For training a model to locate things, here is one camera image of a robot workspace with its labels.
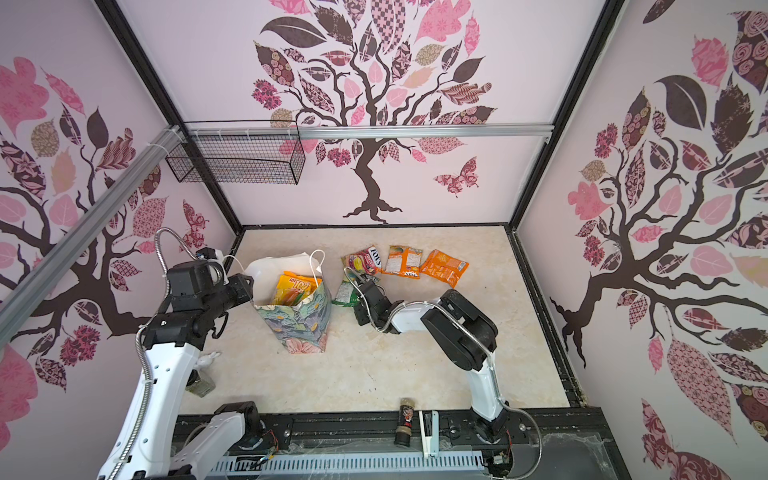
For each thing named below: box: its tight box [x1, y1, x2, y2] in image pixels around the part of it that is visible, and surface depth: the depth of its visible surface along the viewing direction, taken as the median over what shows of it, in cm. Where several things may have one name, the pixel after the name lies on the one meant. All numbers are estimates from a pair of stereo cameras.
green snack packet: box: [331, 280, 360, 307], surface depth 97 cm
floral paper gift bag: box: [245, 249, 332, 354], surface depth 79 cm
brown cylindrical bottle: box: [394, 397, 415, 447], surface depth 74 cm
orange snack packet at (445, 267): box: [420, 249, 470, 288], surface depth 108 cm
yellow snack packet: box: [273, 271, 323, 306], surface depth 84 cm
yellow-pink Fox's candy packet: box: [340, 245, 382, 275], surface depth 108 cm
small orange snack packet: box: [384, 245, 423, 279], surface depth 108 cm
